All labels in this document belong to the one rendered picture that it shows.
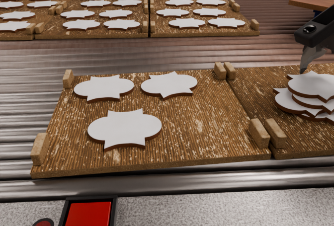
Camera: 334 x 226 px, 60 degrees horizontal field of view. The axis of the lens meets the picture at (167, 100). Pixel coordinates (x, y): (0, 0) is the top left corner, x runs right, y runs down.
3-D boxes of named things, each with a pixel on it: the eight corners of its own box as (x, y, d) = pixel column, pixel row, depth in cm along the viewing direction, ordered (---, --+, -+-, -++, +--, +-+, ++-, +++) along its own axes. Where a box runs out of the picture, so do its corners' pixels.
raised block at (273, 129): (285, 148, 52) (288, 136, 50) (275, 149, 52) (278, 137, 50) (270, 128, 57) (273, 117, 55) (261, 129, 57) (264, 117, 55)
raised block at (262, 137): (269, 149, 52) (272, 136, 50) (259, 149, 52) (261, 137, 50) (256, 128, 57) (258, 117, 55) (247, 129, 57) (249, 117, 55)
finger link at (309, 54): (316, 71, 71) (342, 46, 63) (296, 74, 69) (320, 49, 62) (310, 61, 72) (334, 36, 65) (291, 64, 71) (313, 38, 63)
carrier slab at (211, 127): (270, 159, 52) (272, 153, 51) (31, 179, 48) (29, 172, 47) (218, 73, 81) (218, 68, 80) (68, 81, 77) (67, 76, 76)
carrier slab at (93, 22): (147, 37, 107) (147, 26, 105) (35, 39, 105) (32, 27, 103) (148, 13, 137) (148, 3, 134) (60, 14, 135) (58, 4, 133)
